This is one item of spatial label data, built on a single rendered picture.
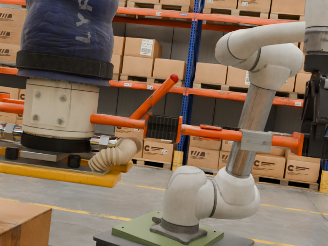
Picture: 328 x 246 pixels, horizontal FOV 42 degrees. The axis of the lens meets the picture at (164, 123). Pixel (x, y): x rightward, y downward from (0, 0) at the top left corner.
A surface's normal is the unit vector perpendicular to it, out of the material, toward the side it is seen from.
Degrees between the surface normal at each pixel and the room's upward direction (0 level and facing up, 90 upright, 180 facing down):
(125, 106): 90
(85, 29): 75
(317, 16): 108
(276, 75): 114
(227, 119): 90
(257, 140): 90
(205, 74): 89
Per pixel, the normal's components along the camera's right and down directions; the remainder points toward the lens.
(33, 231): 0.98, 0.12
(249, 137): -0.07, 0.04
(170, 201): -0.65, -0.04
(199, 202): 0.29, 0.11
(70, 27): 0.18, -0.10
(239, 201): 0.24, 0.35
